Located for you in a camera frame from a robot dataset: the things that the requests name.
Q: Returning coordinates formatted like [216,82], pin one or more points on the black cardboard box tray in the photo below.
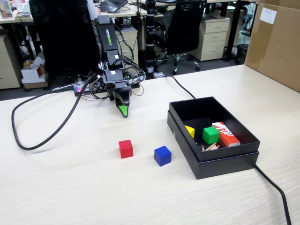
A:
[234,150]

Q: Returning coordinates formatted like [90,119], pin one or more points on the blue wooden cube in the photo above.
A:
[162,156]

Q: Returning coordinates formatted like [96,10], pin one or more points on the person in white shirt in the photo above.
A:
[92,9]

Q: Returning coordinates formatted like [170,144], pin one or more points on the beige drawer cabinet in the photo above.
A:
[8,65]

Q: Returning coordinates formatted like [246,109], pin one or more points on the yellow wooden wedge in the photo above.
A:
[190,131]

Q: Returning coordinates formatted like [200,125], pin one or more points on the small framed picture box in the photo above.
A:
[5,9]

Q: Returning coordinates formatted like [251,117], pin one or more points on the black jointed pole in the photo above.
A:
[150,35]

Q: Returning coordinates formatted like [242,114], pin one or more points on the black open box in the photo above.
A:
[225,167]

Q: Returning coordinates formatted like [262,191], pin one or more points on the black mesh office chair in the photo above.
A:
[185,25]

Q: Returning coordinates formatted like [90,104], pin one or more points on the orange white matchbox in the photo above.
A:
[228,138]

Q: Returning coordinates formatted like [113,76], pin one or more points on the green wooden cube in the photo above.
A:
[210,136]

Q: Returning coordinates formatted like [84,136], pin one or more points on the small circuit board red LED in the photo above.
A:
[77,89]

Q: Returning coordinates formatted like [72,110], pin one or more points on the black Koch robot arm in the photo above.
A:
[108,35]

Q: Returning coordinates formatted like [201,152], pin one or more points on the black high-back office chair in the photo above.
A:
[65,35]

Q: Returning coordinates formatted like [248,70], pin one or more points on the black waste bin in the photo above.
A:
[242,54]

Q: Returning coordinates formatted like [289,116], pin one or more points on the black laptop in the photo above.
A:
[113,5]

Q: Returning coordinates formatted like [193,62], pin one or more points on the stack of small white boxes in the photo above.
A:
[32,73]

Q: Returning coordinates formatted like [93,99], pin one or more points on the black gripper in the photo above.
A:
[113,77]

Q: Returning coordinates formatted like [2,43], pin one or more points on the large brown cardboard box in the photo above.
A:
[274,47]

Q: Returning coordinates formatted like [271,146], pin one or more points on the white drawer pedestal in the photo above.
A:
[214,39]

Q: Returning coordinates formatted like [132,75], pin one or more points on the white office desk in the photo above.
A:
[126,12]

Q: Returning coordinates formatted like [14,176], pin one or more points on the red wooden cube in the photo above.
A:
[125,150]

